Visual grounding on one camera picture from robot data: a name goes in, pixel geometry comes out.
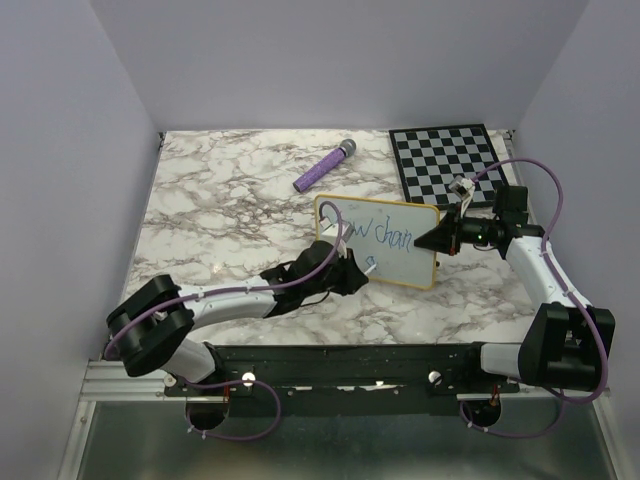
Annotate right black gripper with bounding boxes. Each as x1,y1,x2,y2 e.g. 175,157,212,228
415,202,492,256

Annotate yellow framed whiteboard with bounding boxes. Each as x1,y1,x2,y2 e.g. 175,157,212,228
314,194,440,290

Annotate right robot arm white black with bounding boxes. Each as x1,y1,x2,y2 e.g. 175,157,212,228
414,177,615,392

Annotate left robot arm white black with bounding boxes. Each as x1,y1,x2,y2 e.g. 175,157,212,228
104,240,369,395

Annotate black grey chessboard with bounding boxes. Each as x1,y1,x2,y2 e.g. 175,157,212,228
389,124,498,210

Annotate purple toy microphone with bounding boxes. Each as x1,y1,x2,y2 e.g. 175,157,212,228
293,139,357,193

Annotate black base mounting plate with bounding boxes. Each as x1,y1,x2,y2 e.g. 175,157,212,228
165,344,519,418

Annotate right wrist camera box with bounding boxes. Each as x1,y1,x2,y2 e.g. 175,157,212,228
449,176,475,214

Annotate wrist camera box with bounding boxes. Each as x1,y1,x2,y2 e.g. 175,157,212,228
318,218,353,257
449,176,475,214

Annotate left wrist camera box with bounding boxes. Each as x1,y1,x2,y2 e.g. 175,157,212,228
318,218,353,257

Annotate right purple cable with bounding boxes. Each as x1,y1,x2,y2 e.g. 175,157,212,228
458,157,612,437

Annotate purple cable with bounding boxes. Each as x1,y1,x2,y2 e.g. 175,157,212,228
458,157,612,437
103,200,346,442

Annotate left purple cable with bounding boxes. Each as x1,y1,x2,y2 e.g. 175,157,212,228
103,200,346,442

